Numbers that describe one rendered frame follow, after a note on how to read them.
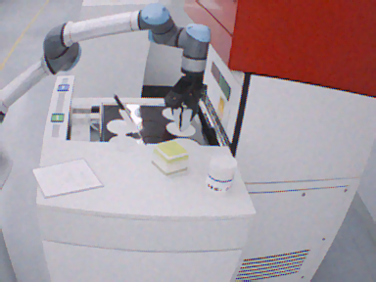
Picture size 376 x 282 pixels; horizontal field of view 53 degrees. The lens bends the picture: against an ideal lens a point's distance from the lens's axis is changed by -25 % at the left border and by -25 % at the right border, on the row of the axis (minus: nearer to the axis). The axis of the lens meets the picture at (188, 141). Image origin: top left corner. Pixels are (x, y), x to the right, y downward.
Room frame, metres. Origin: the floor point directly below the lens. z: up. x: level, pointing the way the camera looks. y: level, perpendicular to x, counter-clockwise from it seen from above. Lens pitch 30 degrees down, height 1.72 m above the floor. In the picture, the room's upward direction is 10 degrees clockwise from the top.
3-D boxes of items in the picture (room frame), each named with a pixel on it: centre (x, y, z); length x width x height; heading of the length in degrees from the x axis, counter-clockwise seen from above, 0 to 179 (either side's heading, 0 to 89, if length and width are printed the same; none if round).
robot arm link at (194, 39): (1.35, 0.03, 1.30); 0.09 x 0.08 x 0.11; 71
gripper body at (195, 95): (1.36, 0.02, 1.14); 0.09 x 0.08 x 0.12; 156
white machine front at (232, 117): (1.73, -0.03, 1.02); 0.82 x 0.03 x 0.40; 15
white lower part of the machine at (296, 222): (1.82, -0.36, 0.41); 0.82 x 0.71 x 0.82; 15
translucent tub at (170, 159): (1.15, 0.04, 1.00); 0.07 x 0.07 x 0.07; 42
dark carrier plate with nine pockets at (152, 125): (1.49, 0.13, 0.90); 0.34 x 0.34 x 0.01; 15
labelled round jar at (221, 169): (1.09, -0.10, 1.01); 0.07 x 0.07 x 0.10
